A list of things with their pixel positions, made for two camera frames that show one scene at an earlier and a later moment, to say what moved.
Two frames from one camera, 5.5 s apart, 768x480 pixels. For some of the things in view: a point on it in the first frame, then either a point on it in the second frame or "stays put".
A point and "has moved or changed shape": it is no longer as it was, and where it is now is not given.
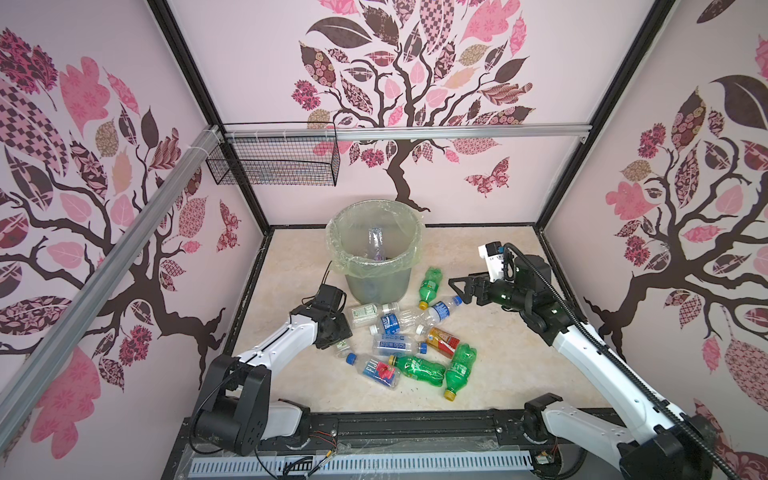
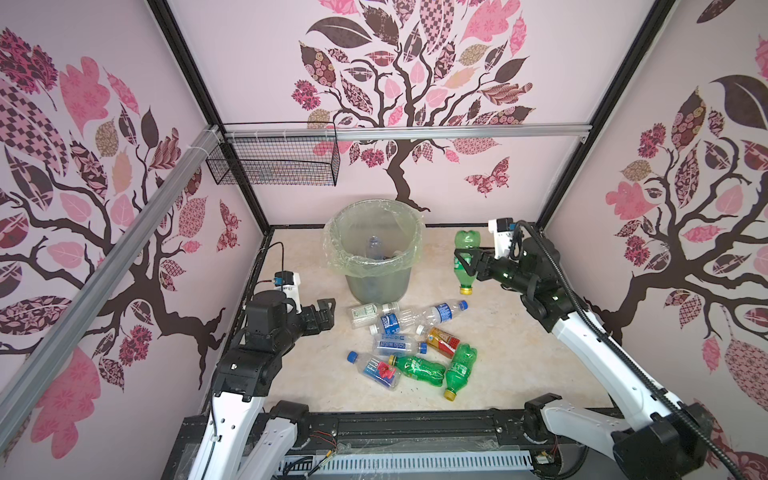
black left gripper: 344,332 to 314,327
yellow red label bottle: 442,342 stays put
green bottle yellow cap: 464,357 stays put
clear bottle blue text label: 397,345 stays put
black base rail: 480,432 stays put
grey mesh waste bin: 376,243 stays put
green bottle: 429,287 to 465,239
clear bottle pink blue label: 375,370 stays put
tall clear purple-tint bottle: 376,243 has moved or changed shape
